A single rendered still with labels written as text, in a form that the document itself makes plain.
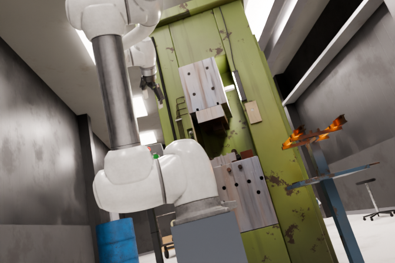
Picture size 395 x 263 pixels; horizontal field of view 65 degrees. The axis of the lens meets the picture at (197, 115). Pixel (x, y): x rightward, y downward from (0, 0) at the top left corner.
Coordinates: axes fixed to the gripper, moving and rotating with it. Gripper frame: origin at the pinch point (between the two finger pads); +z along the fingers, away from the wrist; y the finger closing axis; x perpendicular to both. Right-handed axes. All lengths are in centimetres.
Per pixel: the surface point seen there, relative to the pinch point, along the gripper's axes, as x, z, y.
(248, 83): -88, 27, -8
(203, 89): -55, 25, 11
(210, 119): -43, 38, -6
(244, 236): -5, 74, -70
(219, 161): -28, 54, -29
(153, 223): 29, 75, -21
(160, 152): -3, 50, 5
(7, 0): -28, 21, 326
